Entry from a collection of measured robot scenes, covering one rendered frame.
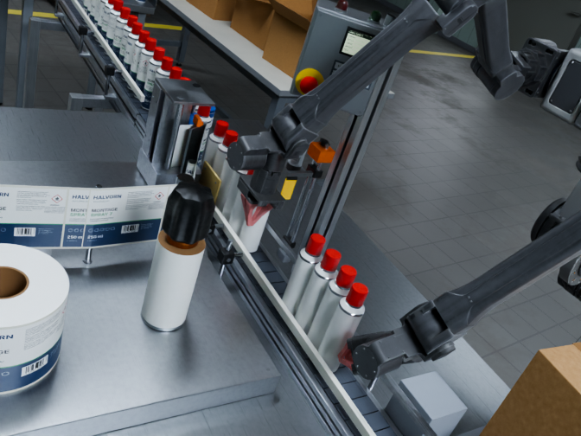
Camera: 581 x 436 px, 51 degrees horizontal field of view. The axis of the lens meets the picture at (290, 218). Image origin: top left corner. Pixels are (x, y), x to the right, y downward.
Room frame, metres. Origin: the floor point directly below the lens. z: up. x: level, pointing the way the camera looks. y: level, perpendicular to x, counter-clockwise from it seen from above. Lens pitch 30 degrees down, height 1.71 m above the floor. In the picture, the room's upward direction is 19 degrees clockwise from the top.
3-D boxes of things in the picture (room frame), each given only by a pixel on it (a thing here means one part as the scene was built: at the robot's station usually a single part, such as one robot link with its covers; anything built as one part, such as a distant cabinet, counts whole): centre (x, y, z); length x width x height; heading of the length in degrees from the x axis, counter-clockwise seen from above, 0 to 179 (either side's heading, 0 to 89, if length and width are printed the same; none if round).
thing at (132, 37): (1.98, 0.70, 0.98); 0.05 x 0.05 x 0.20
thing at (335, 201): (1.27, -0.08, 1.16); 0.04 x 0.04 x 0.67; 40
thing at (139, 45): (1.92, 0.65, 0.98); 0.05 x 0.05 x 0.20
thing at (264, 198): (1.14, 0.08, 1.12); 0.10 x 0.07 x 0.07; 40
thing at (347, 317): (0.93, -0.17, 0.98); 0.05 x 0.05 x 0.20
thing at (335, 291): (0.98, -0.14, 0.98); 0.05 x 0.05 x 0.20
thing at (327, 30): (1.29, 0.01, 1.38); 0.17 x 0.10 x 0.19; 95
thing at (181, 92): (1.41, 0.35, 1.14); 0.14 x 0.11 x 0.01; 40
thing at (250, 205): (1.15, 0.09, 1.05); 0.07 x 0.07 x 0.09; 40
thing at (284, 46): (3.11, 0.21, 0.97); 0.51 x 0.42 x 0.37; 142
